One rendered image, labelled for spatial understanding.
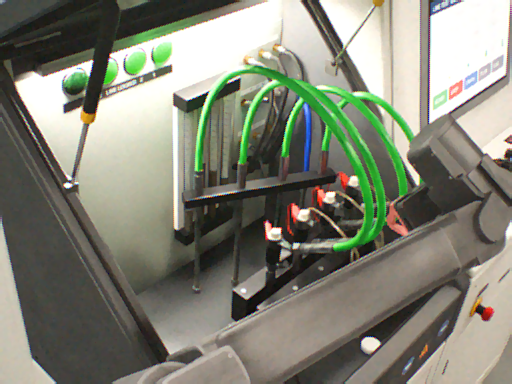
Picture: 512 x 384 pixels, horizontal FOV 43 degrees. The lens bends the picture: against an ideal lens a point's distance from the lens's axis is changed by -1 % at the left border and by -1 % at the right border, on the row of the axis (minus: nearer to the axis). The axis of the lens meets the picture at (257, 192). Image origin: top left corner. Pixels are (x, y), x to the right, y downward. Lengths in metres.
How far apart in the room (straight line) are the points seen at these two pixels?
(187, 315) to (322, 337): 0.90
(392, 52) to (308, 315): 0.90
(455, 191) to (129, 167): 0.69
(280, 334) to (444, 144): 0.31
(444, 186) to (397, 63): 0.68
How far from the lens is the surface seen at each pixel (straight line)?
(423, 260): 0.62
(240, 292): 1.25
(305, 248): 1.11
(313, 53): 1.37
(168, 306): 1.43
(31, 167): 0.96
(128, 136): 1.20
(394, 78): 1.37
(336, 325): 0.53
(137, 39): 1.09
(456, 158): 0.72
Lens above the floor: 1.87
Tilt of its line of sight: 37 degrees down
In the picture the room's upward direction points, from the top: 5 degrees clockwise
